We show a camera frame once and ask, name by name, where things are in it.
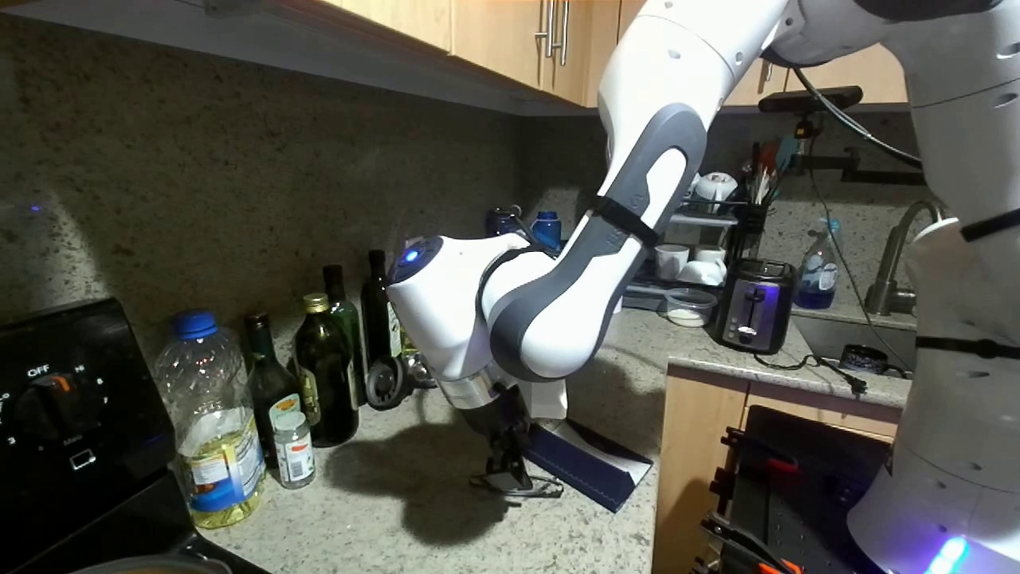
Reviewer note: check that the metal dish rack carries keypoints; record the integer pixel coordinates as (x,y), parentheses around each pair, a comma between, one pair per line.
(702,222)

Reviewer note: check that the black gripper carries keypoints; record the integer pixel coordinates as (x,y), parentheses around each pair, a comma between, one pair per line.
(495,408)

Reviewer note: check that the black stove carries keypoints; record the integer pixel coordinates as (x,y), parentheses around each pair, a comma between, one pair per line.
(75,447)

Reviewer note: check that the wooden base cabinet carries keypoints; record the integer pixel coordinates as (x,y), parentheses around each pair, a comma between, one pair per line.
(689,467)

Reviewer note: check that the blue canister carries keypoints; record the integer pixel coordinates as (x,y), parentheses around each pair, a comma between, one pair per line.
(503,216)

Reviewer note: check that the black stereo camera bar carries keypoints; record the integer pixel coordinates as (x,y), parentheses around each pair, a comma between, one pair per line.
(824,99)

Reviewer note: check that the blue glasses case box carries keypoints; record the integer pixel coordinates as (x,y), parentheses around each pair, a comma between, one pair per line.
(595,467)

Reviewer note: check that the gold-capped olive oil bottle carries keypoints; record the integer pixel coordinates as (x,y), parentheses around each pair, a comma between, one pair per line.
(323,382)

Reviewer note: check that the blue dish soap bottle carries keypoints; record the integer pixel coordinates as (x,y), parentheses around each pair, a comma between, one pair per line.
(816,282)

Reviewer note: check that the blue water bottle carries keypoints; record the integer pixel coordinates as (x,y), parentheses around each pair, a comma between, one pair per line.
(546,226)

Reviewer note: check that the small white-label spice jar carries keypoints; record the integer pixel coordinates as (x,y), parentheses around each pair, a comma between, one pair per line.
(292,450)

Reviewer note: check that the wooden upper cabinets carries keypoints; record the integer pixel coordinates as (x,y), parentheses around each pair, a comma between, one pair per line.
(498,37)

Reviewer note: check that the steel kitchen faucet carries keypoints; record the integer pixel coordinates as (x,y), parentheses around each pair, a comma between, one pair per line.
(896,266)

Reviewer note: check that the small white dish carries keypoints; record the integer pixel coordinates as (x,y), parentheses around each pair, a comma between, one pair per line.
(685,315)

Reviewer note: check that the grey cooking pan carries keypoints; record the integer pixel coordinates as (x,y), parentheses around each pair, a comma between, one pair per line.
(147,564)

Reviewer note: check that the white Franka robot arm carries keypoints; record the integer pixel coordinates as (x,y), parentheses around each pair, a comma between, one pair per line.
(659,106)

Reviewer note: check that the clear plastic water bottle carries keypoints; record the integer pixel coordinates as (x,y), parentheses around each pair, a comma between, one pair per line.
(211,426)

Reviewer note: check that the green glass bottle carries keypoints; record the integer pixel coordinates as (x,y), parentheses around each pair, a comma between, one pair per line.
(342,313)

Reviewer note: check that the dark bottle white label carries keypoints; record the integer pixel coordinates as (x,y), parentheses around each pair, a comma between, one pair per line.
(378,313)

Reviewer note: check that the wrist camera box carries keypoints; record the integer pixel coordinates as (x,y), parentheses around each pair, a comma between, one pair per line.
(546,400)

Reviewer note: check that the white bowl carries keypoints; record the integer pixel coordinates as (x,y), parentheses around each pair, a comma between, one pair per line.
(716,186)

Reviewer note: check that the orange-tipped black clamp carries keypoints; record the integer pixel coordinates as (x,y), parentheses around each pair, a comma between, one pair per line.
(761,450)
(745,544)

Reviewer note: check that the black round lid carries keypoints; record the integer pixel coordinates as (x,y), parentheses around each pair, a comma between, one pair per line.
(372,382)

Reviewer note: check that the black toaster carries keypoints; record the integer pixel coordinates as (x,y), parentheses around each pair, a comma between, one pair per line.
(752,306)

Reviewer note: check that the steel strainer bowl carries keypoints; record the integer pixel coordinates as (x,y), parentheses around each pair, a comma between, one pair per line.
(416,369)

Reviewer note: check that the dark wine bottle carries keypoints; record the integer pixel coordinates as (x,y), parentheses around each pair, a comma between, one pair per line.
(266,382)

